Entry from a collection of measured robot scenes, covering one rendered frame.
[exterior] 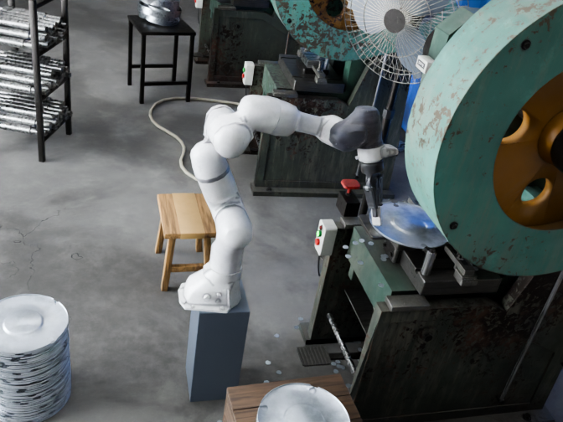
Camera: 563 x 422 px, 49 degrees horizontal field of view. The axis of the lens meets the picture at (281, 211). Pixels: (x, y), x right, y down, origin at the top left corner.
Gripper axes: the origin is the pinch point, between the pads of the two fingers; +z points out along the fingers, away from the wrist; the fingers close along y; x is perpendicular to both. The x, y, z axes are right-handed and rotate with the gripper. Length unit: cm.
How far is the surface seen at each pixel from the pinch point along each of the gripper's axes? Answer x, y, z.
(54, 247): -168, 6, 29
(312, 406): -6, 50, 44
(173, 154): -186, -114, 23
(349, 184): -20.5, -24.5, -0.6
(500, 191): 45, 21, -20
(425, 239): 15.6, -3.5, 9.4
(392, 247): 3.3, -4.1, 14.0
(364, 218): -5.4, -2.2, 2.4
